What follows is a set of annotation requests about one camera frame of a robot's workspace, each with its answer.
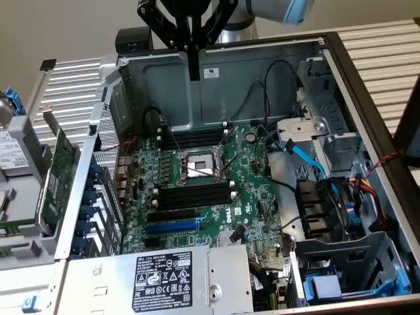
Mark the silver metal bracket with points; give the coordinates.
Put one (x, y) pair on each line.
(295, 129)

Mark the short black expansion slot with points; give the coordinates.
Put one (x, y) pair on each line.
(154, 242)

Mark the hard disk drive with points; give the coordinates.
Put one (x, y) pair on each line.
(11, 154)

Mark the blue disk caddy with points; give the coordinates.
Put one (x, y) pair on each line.
(325, 287)
(14, 101)

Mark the long black expansion slot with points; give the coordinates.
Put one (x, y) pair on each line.
(172, 215)

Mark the white case label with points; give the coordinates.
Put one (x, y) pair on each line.
(211, 73)

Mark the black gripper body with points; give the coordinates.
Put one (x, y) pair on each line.
(192, 6)

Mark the blue card retention clip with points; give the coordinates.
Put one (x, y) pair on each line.
(90, 184)
(80, 245)
(89, 197)
(87, 212)
(96, 171)
(84, 228)

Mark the black table end cap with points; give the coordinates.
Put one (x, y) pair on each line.
(48, 64)

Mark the silver disk bay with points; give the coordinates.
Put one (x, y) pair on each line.
(331, 108)

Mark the silver chipset heatsink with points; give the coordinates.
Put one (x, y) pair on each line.
(223, 239)

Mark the blue expansion slot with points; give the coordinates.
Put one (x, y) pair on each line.
(172, 227)

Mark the metal locking lever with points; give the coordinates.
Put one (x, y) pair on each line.
(231, 132)
(232, 163)

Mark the open PC case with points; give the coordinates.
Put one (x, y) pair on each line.
(249, 65)

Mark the blue plastic latch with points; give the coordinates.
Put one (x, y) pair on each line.
(29, 305)

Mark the black box device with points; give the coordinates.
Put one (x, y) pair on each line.
(131, 39)

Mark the round coin cell battery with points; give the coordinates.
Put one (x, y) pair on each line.
(251, 136)

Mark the silver power supply unit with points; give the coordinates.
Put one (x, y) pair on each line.
(98, 282)

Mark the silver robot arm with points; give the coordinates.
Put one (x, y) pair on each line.
(236, 31)

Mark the green graphics card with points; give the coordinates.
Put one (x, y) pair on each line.
(59, 170)

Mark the green motherboard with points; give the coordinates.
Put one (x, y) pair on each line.
(249, 183)

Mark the dark flat panel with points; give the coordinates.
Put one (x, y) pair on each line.
(411, 131)

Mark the metal CPU socket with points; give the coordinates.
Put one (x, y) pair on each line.
(201, 164)

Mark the grey disk bay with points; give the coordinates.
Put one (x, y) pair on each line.
(344, 249)

